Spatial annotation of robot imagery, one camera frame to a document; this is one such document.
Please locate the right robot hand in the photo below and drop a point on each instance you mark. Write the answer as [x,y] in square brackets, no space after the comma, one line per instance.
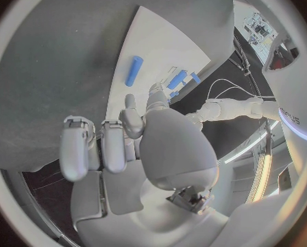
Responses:
[174,144]

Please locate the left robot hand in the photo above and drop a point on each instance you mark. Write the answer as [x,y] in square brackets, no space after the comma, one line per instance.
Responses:
[195,121]

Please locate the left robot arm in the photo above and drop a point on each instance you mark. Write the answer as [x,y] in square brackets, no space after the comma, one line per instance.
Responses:
[233,111]

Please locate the white task board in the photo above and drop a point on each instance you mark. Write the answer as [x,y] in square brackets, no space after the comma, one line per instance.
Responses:
[158,45]

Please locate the small blue plug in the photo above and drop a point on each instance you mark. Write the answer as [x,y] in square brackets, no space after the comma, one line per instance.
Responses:
[174,94]

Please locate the blue peg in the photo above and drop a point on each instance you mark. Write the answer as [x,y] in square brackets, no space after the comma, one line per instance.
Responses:
[196,77]

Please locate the blue block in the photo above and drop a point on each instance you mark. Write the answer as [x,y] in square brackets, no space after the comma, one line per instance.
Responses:
[177,79]

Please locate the long blue cylinder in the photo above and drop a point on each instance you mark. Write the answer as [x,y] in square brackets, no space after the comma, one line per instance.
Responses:
[133,71]

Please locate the glowing light bar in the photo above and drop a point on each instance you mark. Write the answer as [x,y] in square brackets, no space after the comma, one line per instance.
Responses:
[261,175]

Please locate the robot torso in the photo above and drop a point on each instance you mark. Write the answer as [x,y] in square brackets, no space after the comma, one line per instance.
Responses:
[294,94]

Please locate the workshop rack with equipment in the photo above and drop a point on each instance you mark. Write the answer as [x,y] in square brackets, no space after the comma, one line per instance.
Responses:
[258,30]

